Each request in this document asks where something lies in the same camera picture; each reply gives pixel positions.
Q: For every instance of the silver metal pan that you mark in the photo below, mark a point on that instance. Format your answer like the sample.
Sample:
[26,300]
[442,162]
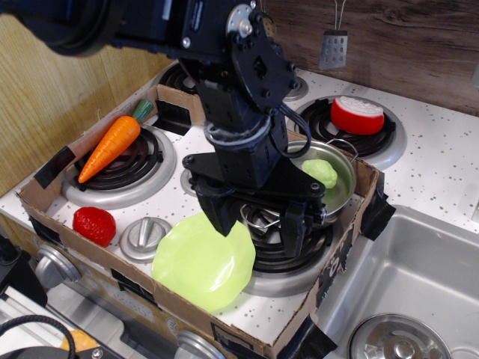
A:
[335,199]

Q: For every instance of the silver metal sink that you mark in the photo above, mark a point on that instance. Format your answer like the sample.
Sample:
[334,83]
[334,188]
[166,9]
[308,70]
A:
[418,266]

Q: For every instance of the light green plastic plate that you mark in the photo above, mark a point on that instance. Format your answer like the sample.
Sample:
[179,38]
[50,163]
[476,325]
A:
[203,266]

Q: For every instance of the stove burner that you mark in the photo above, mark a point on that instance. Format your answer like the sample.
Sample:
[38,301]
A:
[135,175]
[275,274]
[381,149]
[174,76]

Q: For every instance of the silver oven knob right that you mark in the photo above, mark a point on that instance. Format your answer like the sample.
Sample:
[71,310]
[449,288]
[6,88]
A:
[191,345]

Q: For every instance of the grey middle stove knob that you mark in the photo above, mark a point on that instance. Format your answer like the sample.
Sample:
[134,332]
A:
[186,183]

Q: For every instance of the silver oven knob left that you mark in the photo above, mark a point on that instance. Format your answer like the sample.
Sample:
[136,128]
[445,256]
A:
[54,268]

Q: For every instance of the orange toy carrot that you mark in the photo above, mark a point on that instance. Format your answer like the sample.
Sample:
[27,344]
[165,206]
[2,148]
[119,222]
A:
[120,135]

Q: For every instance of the front right stove burner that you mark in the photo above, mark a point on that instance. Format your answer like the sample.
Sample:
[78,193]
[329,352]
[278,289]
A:
[275,274]

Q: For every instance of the silver sink drain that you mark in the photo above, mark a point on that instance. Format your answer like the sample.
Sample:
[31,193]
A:
[391,335]

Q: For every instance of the grey front stove knob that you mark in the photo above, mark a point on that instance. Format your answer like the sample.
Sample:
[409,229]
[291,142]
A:
[140,240]

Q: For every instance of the back right stove burner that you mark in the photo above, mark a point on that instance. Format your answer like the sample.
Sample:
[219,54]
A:
[381,149]

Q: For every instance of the back left stove burner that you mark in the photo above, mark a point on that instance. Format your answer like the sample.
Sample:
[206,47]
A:
[174,76]

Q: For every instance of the grey hanging slotted spoon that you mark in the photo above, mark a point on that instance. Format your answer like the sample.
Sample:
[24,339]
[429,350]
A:
[268,22]

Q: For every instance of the light green toy broccoli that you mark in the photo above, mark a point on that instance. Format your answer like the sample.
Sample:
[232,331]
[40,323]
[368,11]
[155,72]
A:
[322,171]

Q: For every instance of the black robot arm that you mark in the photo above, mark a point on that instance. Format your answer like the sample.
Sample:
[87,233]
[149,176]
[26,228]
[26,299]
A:
[241,77]

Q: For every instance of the grey stove knob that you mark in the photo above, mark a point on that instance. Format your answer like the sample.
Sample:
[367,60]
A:
[140,240]
[301,90]
[186,183]

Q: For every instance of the grey back stove knob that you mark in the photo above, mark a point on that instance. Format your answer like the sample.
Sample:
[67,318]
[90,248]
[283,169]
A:
[301,90]

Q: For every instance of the grey hanging spatula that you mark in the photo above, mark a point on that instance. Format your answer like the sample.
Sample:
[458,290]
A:
[334,49]

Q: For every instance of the red toy strawberry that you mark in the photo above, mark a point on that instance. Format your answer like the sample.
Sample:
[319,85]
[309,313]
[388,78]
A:
[95,224]

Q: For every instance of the red and white toy cheese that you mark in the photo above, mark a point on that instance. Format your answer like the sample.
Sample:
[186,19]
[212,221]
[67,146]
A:
[356,116]

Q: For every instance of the front left stove burner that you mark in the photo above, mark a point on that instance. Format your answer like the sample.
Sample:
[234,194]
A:
[135,175]

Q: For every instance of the silver oven knob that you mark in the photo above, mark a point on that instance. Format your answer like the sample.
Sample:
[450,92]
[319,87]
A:
[54,268]
[191,345]

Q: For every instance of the brown cardboard fence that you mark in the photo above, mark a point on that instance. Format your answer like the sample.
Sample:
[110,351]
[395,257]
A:
[250,325]

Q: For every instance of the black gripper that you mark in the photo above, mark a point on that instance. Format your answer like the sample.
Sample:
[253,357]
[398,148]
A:
[252,163]

